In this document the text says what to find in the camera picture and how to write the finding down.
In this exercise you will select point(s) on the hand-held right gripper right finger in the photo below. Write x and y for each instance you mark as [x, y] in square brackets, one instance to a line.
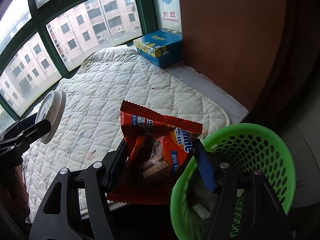
[205, 171]

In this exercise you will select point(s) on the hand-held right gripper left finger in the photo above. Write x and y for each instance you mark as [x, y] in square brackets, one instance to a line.
[117, 166]

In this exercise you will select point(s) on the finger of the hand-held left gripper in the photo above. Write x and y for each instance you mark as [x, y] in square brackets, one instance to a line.
[35, 130]

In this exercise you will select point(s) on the white cup lid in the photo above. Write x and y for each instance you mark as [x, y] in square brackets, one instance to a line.
[51, 115]

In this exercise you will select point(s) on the orange snack packet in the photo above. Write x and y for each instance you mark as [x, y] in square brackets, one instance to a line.
[155, 155]

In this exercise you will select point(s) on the green plastic basket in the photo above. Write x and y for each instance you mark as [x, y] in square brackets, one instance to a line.
[255, 142]

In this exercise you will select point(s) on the person's left forearm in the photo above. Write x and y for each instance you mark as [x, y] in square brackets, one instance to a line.
[16, 192]

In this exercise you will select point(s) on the white quilted mat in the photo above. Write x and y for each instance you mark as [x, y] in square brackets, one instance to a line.
[112, 85]

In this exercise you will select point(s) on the blue patterned tissue box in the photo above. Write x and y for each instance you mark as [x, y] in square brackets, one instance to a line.
[160, 46]

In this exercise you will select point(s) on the brown wooden cabinet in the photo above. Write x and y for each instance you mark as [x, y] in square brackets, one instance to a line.
[230, 35]

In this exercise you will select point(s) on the green window frame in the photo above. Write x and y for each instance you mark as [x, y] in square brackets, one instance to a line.
[45, 30]

